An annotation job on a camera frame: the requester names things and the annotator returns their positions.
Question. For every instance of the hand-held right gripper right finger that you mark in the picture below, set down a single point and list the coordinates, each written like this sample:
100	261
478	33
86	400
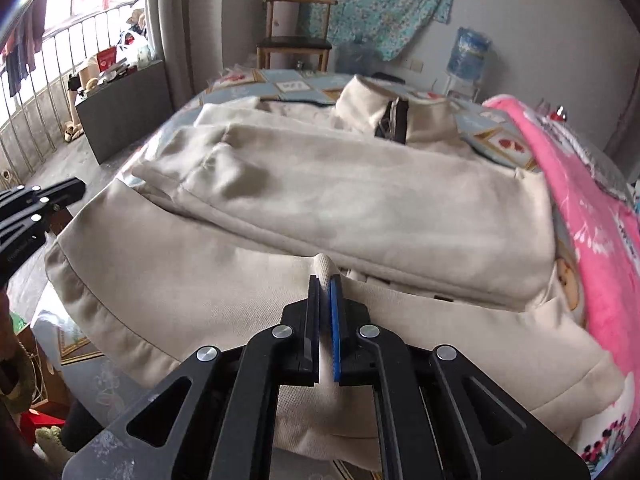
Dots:
336	340

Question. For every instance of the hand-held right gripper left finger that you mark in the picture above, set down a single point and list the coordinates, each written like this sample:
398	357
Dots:
312	340

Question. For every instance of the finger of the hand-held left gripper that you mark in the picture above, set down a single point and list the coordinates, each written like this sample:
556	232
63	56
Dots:
15	197
60	192

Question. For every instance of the cream zip jacket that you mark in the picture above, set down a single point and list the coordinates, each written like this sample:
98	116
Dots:
350	200

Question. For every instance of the beige sandal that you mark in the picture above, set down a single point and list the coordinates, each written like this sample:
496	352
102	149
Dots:
74	132

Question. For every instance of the metal window railing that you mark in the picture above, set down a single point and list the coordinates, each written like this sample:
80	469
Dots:
30	110

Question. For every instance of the dark grey cabinet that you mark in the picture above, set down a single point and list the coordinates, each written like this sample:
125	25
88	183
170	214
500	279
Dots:
125	110

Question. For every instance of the hanging dark garment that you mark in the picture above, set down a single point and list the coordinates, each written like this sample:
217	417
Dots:
22	45

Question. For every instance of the red gift box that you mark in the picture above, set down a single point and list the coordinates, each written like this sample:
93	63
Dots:
47	416

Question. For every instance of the white plastic bag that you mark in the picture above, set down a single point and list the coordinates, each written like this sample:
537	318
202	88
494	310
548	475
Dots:
136	50

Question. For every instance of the green fuzzy slipper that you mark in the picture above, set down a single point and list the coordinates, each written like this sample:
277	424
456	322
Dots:
55	447

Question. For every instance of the grey curtain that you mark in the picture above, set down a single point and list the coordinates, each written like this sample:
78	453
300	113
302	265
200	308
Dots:
175	25

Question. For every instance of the patterned table cover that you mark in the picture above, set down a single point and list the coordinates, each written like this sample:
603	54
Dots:
300	89

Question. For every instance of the pink floral blanket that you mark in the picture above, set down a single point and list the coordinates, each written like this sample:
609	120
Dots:
590	240

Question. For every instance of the wooden chair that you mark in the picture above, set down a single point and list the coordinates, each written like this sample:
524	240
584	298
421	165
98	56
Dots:
295	44

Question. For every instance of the white water dispenser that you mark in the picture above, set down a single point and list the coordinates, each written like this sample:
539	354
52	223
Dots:
462	91

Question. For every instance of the empty clear water jug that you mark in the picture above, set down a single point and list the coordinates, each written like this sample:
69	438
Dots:
360	55

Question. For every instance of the white cylindrical bin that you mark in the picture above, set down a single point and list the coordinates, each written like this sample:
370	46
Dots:
289	15

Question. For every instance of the glass jar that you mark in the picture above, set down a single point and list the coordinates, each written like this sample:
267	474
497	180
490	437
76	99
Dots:
545	110

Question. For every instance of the blue water jug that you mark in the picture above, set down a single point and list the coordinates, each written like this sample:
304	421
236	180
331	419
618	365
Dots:
468	55

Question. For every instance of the grey lace cloth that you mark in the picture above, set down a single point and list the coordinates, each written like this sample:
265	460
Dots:
595	155

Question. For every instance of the wall outlet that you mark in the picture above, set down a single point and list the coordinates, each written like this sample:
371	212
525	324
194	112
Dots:
416	65

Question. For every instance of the floral wall cloth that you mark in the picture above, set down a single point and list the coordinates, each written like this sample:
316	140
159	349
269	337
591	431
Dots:
370	0

